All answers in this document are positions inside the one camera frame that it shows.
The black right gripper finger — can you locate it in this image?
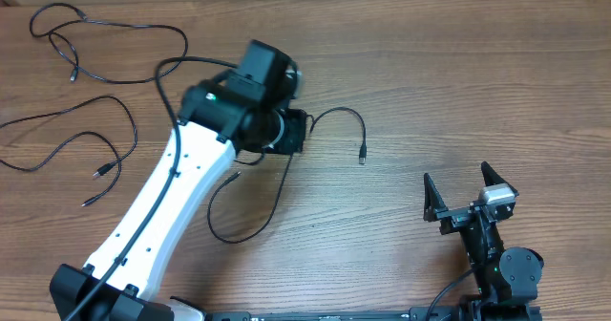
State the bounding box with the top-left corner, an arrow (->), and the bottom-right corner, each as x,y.
480,161 -> 519,197
423,173 -> 448,222

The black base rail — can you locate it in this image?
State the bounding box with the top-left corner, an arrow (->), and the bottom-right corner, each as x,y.
166,296 -> 543,321

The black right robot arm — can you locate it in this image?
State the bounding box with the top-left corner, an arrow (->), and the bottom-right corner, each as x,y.
423,161 -> 544,320

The black USB cable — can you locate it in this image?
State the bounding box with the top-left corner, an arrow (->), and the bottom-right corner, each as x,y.
0,95 -> 139,208
206,106 -> 369,245
29,2 -> 189,86

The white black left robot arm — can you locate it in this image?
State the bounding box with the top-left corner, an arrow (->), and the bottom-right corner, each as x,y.
50,40 -> 306,321

